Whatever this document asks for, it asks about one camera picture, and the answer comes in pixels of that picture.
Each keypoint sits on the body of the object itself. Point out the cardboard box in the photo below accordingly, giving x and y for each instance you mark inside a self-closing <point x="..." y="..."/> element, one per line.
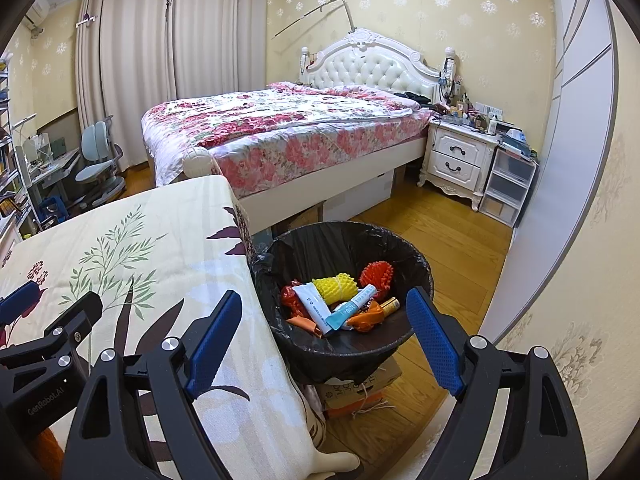
<point x="350" y="395"/>

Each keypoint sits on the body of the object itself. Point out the grey desk chair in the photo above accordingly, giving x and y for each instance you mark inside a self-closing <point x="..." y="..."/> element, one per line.
<point x="95" y="135"/>

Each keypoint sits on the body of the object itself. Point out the yellow foam fruit net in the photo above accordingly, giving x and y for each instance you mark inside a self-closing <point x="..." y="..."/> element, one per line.
<point x="335" y="285"/>

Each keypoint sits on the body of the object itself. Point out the black lined trash bin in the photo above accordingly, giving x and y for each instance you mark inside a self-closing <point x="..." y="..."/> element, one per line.
<point x="320" y="250"/>

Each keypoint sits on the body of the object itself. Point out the blue crate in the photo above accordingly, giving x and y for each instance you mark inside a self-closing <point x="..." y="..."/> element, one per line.
<point x="52" y="207"/>

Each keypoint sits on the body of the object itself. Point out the red mesh bag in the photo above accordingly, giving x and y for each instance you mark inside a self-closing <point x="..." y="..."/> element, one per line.
<point x="287" y="297"/>

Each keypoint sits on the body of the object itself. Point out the cream table leg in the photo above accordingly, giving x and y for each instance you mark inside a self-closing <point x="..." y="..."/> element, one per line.
<point x="340" y="465"/>

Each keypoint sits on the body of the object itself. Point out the dark cloth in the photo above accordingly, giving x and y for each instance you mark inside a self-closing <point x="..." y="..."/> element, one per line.
<point x="412" y="96"/>

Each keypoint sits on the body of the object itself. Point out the grey study desk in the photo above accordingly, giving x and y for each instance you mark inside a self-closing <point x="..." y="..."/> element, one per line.
<point x="55" y="162"/>

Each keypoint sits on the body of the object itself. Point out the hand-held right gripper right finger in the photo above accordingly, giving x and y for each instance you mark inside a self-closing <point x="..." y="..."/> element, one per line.
<point x="435" y="340"/>

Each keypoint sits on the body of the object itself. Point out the floral quilt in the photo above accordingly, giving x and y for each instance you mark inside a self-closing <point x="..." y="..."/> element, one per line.
<point x="280" y="125"/>

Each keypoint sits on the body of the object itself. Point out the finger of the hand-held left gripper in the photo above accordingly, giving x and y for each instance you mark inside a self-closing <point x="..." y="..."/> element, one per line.
<point x="75" y="320"/>
<point x="20" y="298"/>

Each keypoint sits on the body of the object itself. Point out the bookshelf with books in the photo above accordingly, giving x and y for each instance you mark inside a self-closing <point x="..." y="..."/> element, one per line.
<point x="7" y="170"/>

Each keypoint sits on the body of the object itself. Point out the cluster of small bottles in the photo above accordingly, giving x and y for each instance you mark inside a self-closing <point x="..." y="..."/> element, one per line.
<point x="470" y="117"/>

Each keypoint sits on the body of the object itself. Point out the white wall socket strip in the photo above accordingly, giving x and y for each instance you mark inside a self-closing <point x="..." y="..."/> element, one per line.
<point x="489" y="110"/>

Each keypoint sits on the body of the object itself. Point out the orange plastic bag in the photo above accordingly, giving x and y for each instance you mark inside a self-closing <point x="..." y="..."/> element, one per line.
<point x="367" y="321"/>

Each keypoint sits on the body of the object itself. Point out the thin metal pole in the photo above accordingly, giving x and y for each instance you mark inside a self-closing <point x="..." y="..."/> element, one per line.
<point x="307" y="18"/>

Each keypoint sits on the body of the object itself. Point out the clear plastic drawer unit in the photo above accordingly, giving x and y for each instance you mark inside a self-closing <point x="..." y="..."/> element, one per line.
<point x="510" y="180"/>

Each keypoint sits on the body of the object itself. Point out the red foam fruit net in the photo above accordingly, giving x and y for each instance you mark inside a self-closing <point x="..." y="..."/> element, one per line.
<point x="375" y="275"/>

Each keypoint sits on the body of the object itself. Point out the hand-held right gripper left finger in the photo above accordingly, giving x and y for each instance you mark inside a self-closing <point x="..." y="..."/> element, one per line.
<point x="215" y="345"/>

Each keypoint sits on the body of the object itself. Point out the white storage box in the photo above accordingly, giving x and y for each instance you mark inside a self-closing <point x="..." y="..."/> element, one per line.
<point x="360" y="195"/>

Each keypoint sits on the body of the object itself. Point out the white air conditioner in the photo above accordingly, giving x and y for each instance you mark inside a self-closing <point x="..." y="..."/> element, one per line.
<point x="37" y="12"/>

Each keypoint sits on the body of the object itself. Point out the white wardrobe door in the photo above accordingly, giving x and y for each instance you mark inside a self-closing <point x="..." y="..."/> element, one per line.
<point x="565" y="160"/>

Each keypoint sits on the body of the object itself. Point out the yellow bottle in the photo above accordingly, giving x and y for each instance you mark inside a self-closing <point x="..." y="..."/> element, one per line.
<point x="389" y="306"/>

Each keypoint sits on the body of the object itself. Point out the beige curtain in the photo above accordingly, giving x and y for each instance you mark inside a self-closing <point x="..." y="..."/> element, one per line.
<point x="140" y="60"/>

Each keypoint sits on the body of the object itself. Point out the white bed frame with headboard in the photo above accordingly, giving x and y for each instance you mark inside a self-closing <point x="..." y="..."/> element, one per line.
<point x="370" y="65"/>

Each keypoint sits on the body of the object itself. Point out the white nightstand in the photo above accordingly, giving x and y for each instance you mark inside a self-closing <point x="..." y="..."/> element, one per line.
<point x="457" y="157"/>

